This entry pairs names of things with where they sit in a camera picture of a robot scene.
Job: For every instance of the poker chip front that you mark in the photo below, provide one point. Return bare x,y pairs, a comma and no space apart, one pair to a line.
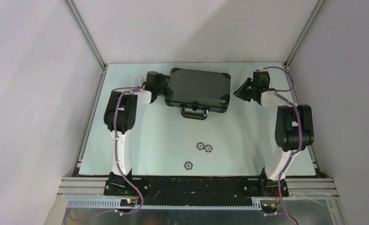
188,165

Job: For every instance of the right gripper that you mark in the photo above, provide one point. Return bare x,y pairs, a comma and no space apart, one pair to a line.
240,92

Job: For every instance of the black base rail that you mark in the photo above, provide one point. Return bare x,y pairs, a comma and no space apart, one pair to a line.
195,190

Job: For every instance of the black poker set case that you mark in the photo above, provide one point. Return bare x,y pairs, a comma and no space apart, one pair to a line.
198,92

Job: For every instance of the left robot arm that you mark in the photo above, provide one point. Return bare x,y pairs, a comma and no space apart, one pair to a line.
120,118

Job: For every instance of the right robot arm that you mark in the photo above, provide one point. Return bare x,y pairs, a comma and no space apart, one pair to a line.
294,130

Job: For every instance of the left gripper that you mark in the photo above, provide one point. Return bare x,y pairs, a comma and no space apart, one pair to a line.
164,80

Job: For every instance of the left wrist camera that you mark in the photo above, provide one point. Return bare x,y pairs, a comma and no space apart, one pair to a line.
141,82

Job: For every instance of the poker chip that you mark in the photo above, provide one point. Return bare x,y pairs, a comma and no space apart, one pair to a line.
208,148
188,165
200,146

